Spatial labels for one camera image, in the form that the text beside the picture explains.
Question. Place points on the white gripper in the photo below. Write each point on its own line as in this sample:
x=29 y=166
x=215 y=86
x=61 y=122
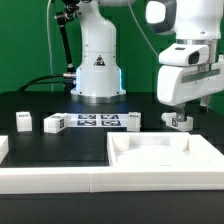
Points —
x=177 y=85

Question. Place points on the white square table top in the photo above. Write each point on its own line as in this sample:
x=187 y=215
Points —
x=150 y=149

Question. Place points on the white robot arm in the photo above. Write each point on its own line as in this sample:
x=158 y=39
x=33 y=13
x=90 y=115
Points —
x=194 y=22

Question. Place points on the white U-shaped fence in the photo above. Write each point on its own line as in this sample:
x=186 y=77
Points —
x=109 y=179

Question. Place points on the printed tag sheet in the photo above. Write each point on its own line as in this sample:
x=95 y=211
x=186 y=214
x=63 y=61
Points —
x=97 y=120

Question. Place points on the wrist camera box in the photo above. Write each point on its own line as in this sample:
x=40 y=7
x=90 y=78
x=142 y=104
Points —
x=184 y=55

